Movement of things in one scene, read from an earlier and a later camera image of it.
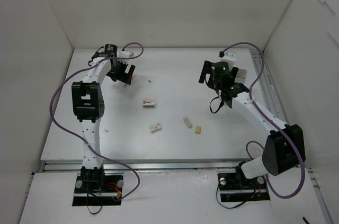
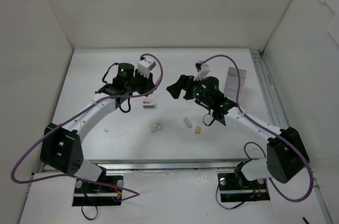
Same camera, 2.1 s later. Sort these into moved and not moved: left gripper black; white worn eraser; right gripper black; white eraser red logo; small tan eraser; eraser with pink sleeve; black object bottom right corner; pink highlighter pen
Moved: pink highlighter pen; left gripper black; right gripper black
Not moved: white eraser red logo; white worn eraser; eraser with pink sleeve; black object bottom right corner; small tan eraser
